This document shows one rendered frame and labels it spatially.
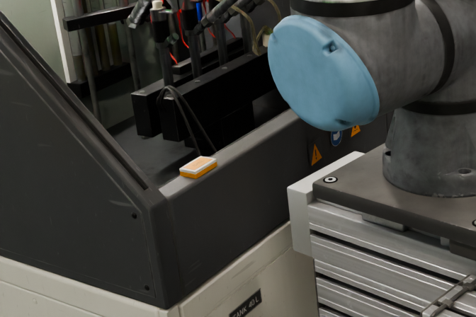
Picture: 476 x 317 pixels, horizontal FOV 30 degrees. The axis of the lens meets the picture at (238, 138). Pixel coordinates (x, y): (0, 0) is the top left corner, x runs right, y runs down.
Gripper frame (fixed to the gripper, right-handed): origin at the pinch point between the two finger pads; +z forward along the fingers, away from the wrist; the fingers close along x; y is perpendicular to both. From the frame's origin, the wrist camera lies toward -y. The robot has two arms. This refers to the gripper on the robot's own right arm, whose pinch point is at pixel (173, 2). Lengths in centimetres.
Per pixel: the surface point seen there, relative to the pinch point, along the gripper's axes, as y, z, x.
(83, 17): -22.4, 3.7, -0.4
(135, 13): 2.6, -1.4, -12.0
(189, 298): 22, 35, -30
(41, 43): -31.8, 8.4, -3.5
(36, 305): -8, 42, -35
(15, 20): -31.8, 2.6, -8.3
